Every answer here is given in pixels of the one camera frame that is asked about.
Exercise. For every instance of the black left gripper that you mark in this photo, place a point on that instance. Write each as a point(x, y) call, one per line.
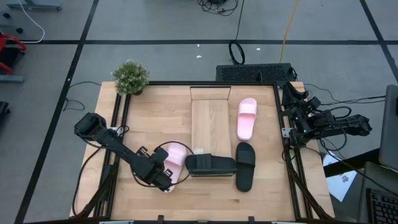
point(155, 175)

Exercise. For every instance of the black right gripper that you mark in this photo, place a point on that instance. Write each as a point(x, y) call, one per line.
point(308, 110)

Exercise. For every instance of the pink slide sandal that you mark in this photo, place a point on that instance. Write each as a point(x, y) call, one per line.
point(178, 155)
point(245, 127)

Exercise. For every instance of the black slide sandal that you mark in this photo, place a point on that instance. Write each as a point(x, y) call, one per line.
point(245, 177)
point(211, 165)

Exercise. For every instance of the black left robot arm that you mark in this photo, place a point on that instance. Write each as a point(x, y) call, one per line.
point(124, 152)

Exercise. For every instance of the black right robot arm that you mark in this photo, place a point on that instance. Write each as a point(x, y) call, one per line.
point(351, 123)

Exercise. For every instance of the black perforated computer case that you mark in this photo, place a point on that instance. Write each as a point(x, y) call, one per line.
point(248, 73)

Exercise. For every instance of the white paper sheet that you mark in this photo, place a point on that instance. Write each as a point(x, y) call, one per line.
point(342, 183)

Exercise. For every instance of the grey monitor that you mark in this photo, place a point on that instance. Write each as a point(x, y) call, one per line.
point(390, 130)

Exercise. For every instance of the small green potted plant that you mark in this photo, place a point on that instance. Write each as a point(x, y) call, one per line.
point(130, 77)

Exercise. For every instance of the grey laptop body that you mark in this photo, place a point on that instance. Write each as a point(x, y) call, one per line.
point(373, 177)

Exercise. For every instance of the black keyboard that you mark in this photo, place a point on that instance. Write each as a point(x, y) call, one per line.
point(384, 208)

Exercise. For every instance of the black chair base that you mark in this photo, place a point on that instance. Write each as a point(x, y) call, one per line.
point(3, 108)

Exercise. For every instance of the grey metal bar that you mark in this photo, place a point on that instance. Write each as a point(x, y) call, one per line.
point(12, 78)

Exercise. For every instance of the black caster wheel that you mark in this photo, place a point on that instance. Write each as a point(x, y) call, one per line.
point(20, 30)
point(6, 15)

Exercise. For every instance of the red black chair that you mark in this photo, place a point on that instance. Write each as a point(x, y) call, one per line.
point(12, 38)

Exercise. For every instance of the grey desk foot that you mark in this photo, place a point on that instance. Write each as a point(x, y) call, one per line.
point(34, 5)

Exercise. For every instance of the black aluminium table frame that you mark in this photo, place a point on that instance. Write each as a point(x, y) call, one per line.
point(217, 83)

